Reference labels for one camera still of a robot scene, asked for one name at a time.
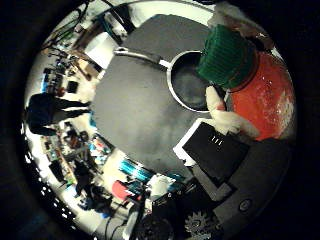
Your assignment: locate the red liquid bottle green cap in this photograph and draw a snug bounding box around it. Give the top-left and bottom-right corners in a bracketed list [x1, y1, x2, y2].
[195, 23, 298, 142]

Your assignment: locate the black frying pan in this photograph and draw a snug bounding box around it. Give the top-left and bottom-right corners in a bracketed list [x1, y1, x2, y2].
[113, 46, 229, 113]

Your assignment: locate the dark grey table mat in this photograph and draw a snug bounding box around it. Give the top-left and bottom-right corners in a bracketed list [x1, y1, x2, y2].
[90, 13, 216, 181]

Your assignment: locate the person in dark clothes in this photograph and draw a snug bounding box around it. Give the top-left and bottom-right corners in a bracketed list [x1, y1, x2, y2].
[24, 92, 93, 137]

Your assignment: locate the black cable bundle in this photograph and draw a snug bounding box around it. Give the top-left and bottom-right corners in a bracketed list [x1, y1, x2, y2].
[41, 0, 93, 49]

